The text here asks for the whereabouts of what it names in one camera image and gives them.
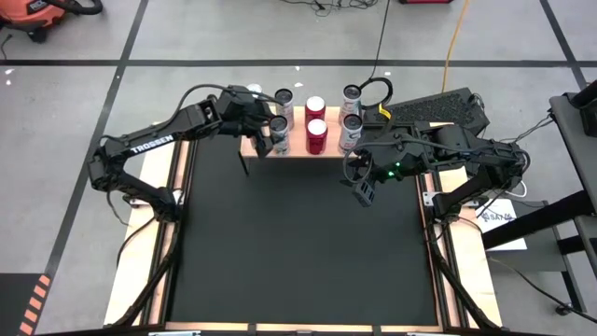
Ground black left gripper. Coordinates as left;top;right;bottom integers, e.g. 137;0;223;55
215;86;276;159

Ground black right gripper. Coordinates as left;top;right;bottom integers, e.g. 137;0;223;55
353;151;411;208

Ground red Coke Zero can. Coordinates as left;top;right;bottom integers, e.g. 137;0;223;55
304;95;327;125
306;118;329;156

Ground grey beverage can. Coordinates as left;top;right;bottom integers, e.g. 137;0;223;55
339;83;364;120

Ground black table mat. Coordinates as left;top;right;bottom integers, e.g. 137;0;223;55
170;125;439;327

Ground black perforated metal box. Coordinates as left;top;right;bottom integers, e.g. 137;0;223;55
363;87;491;136

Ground white printed paper sheet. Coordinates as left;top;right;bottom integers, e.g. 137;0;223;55
475;198;528;253

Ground black side table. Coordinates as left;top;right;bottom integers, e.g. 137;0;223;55
479;78;597;318

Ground orange shop vacuum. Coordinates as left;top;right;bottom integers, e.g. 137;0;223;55
0;0;104;43

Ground wooden shelf with black frame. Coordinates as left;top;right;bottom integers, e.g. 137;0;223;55
239;105;366;177

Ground black aluminium table frame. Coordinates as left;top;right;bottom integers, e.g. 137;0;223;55
104;120;503;336

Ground black hanging cable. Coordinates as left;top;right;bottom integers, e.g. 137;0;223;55
357;0;396;123

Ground yellow extension cable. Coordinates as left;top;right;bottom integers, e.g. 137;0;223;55
440;0;470;94

